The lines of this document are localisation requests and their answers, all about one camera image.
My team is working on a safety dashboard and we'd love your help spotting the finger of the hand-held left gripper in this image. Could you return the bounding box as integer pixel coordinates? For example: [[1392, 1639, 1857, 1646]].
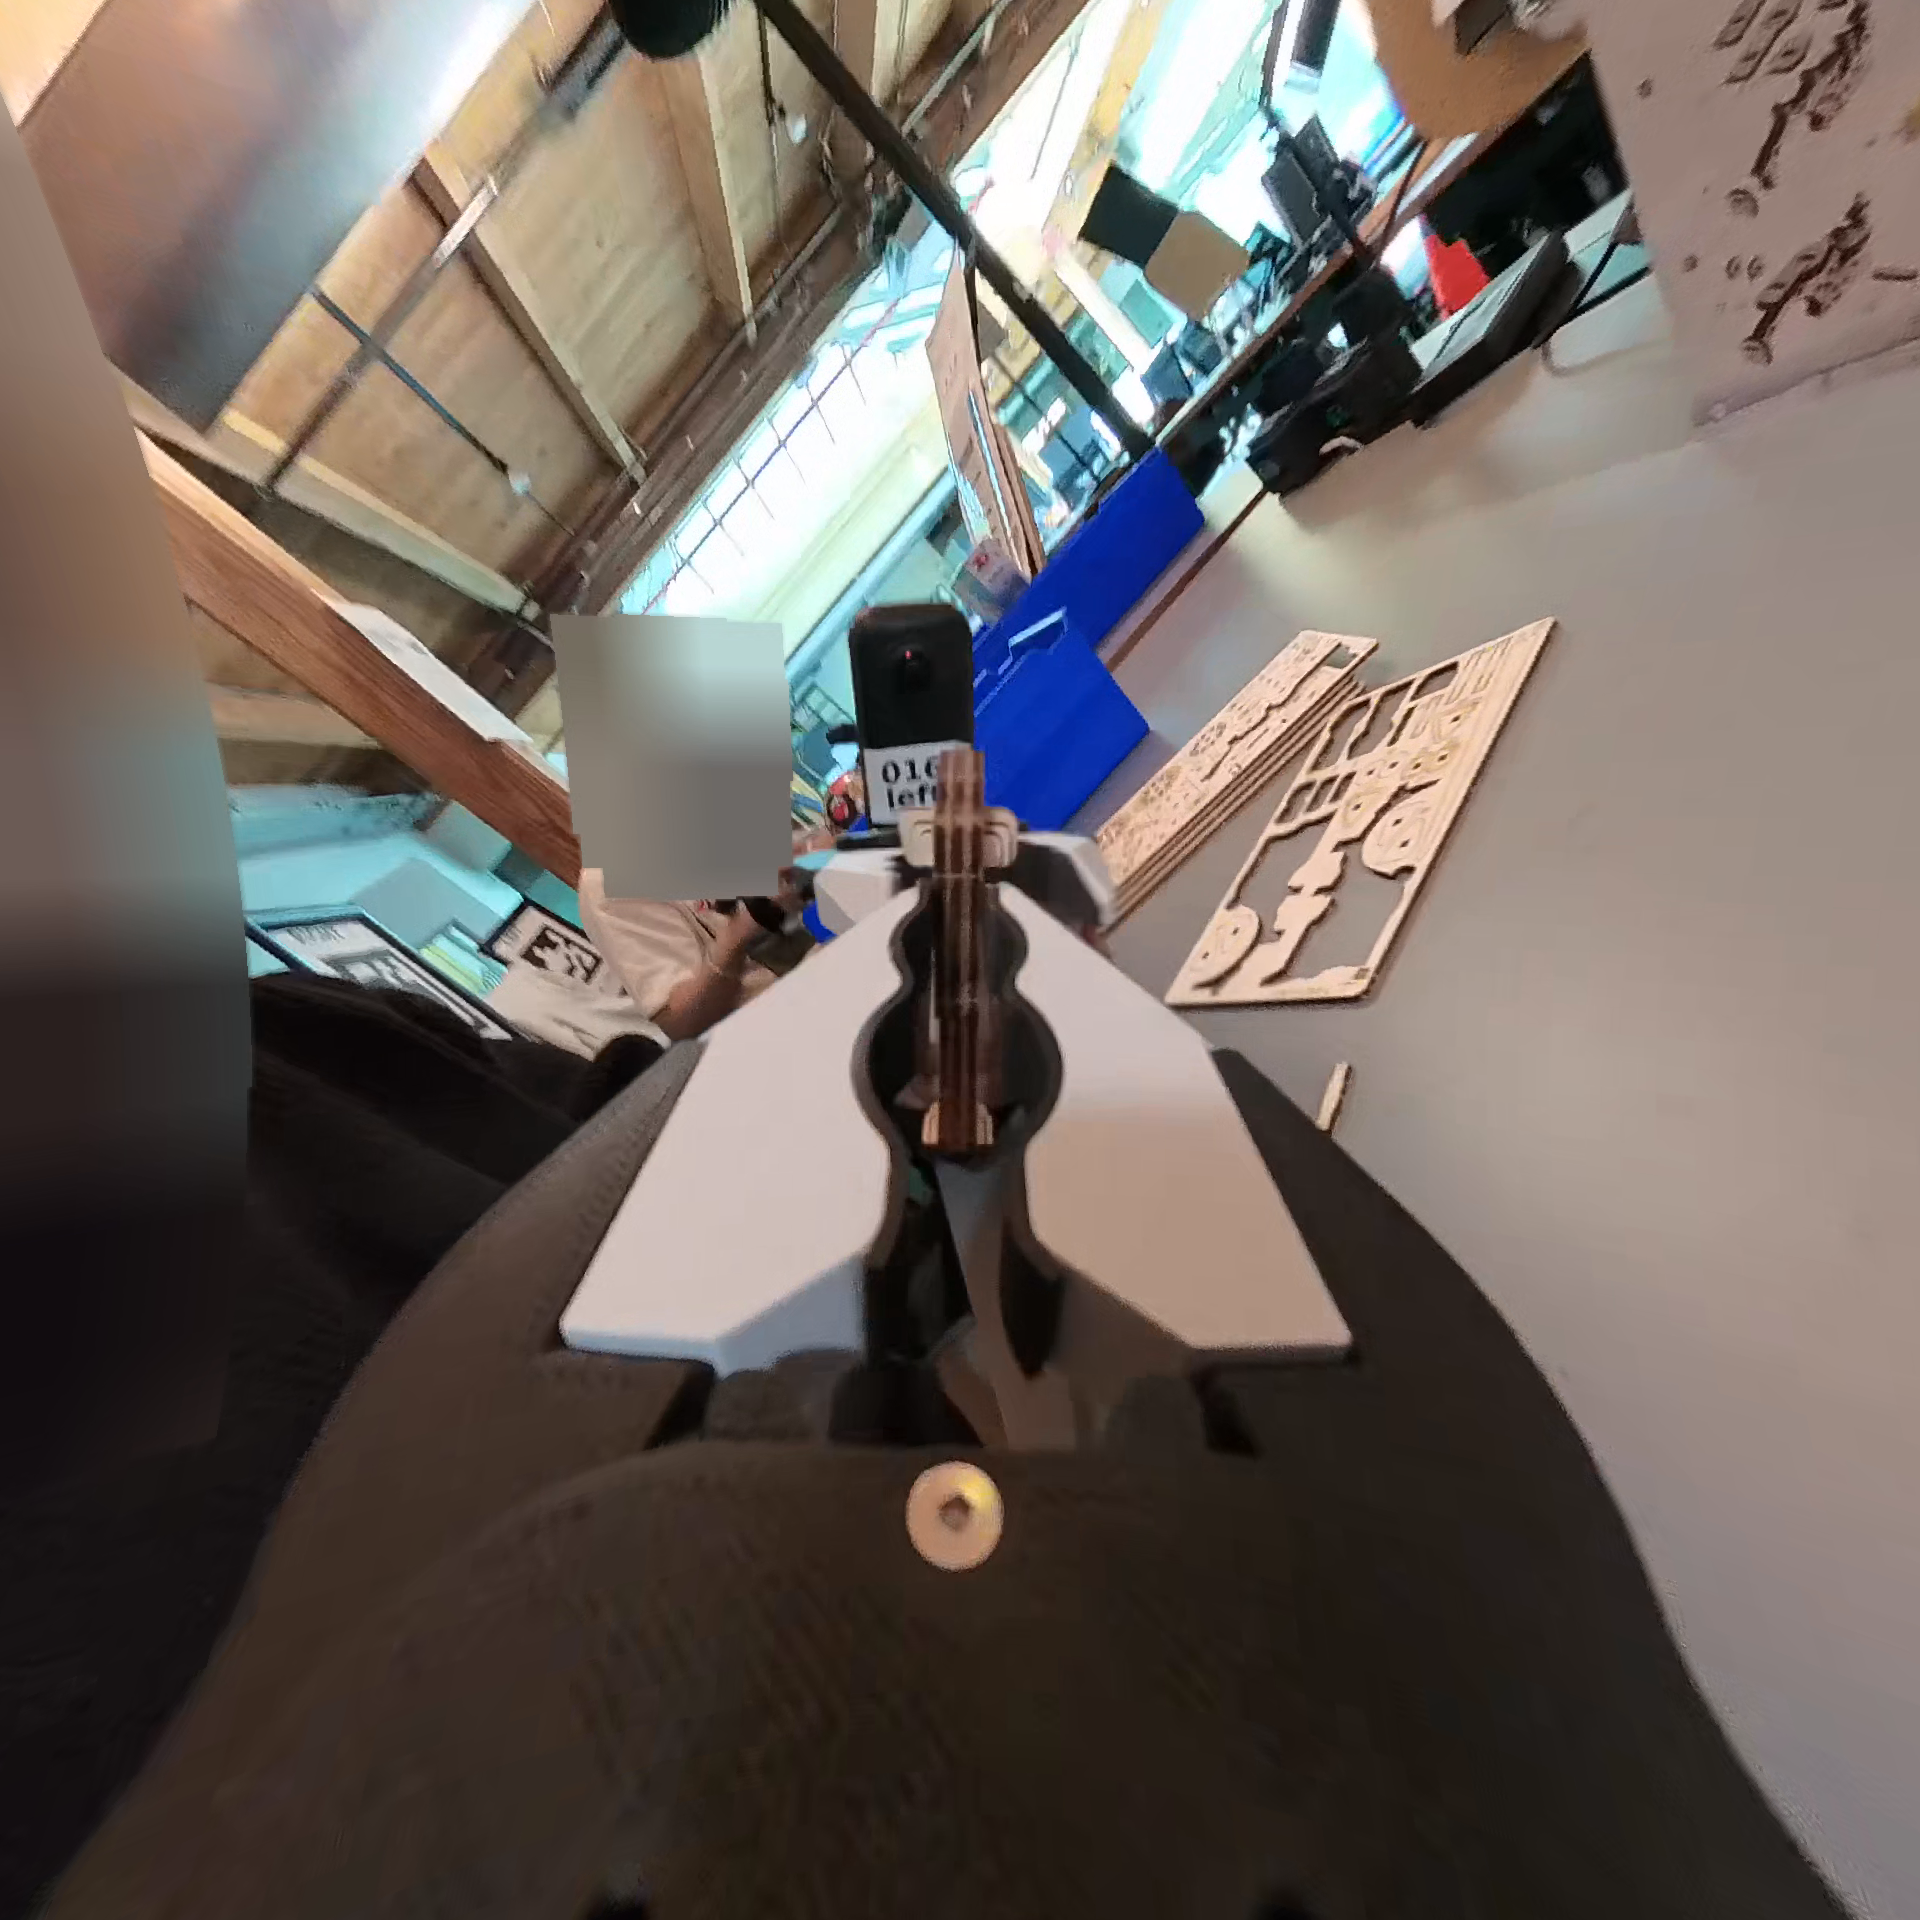
[[814, 848, 917, 947], [1016, 834, 1122, 936]]

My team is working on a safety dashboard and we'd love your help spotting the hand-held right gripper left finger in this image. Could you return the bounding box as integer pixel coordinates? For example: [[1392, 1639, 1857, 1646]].
[[561, 885, 932, 1379]]

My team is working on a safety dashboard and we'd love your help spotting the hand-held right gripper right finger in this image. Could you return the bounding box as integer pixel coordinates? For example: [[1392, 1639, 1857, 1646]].
[[989, 882, 1355, 1375]]

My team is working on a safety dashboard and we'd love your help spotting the wooden puzzle model piece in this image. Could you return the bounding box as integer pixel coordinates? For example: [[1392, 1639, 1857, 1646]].
[[897, 745, 1025, 1158]]

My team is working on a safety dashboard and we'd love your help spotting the grey desk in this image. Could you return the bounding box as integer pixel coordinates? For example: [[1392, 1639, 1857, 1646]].
[[1102, 270, 1920, 1847]]

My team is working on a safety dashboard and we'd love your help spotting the blue plastic box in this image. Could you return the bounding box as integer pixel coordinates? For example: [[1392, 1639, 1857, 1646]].
[[972, 614, 1152, 834], [1002, 448, 1206, 650]]

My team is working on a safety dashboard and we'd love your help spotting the stack of wooden sheets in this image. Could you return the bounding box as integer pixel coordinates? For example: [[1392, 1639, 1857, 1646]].
[[1093, 631, 1384, 921]]

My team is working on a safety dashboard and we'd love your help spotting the standing wooden board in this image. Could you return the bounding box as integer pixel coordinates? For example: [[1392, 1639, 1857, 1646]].
[[922, 256, 1051, 578]]

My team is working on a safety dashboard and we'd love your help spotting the person's black sweater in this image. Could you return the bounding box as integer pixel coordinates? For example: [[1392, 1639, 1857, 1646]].
[[224, 971, 670, 1443]]

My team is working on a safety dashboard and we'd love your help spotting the black metal pole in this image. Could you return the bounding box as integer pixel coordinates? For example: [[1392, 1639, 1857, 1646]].
[[750, 0, 1163, 454]]

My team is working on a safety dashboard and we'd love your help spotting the wooden sheet with large cutouts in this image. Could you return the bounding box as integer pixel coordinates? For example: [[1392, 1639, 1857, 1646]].
[[1163, 615, 1556, 1011]]

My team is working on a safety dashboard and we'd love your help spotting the black equipment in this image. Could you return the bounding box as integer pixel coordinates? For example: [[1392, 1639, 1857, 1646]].
[[1246, 323, 1425, 496]]

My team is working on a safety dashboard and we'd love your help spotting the wooden beam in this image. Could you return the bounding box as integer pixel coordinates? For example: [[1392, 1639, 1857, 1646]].
[[137, 429, 587, 887]]

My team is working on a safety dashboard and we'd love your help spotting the black monitor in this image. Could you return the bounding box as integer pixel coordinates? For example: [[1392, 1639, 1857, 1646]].
[[1260, 118, 1377, 232]]

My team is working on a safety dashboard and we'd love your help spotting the black laptop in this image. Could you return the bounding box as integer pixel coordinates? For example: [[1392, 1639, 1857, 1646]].
[[1409, 224, 1652, 431]]

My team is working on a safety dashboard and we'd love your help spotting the cardboard box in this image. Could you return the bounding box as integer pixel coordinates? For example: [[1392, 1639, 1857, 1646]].
[[1371, 0, 1594, 144]]

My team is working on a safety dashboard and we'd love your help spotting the finely cut wooden sheet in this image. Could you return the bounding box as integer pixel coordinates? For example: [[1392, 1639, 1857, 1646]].
[[1587, 0, 1920, 425]]

